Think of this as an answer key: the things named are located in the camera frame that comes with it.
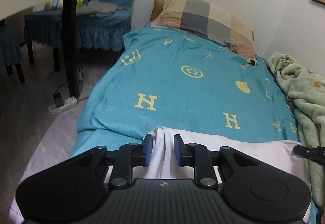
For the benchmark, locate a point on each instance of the green plush toy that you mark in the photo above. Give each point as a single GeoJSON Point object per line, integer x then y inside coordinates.
{"type": "Point", "coordinates": [80, 1]}

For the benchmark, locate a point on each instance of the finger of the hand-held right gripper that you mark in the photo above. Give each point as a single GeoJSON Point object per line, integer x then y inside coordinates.
{"type": "Point", "coordinates": [312, 155]}

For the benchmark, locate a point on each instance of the teal printed bedsheet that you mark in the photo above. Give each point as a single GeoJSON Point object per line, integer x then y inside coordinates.
{"type": "Point", "coordinates": [177, 97]}

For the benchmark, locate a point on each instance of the white power strip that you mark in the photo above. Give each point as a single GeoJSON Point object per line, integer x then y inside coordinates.
{"type": "Point", "coordinates": [68, 102]}

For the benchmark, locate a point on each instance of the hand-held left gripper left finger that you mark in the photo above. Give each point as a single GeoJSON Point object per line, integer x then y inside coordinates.
{"type": "Point", "coordinates": [148, 150]}

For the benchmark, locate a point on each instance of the green printed fleece blanket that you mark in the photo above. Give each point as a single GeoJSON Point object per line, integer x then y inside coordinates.
{"type": "Point", "coordinates": [309, 102]}

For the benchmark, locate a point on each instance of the grey cloth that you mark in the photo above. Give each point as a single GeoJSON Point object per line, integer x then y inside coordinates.
{"type": "Point", "coordinates": [101, 6]}

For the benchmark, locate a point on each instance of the brown cushion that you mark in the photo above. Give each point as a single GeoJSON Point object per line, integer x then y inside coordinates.
{"type": "Point", "coordinates": [156, 8]}

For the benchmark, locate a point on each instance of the black charger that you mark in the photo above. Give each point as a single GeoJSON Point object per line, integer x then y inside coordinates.
{"type": "Point", "coordinates": [59, 100]}

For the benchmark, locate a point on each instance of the white shirt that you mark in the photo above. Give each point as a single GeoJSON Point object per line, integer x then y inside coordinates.
{"type": "Point", "coordinates": [254, 147]}

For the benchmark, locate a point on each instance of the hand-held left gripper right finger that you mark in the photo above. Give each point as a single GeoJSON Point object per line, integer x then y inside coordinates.
{"type": "Point", "coordinates": [178, 150]}

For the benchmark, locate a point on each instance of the checked pillow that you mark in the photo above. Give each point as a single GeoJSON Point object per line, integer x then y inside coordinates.
{"type": "Point", "coordinates": [203, 18]}

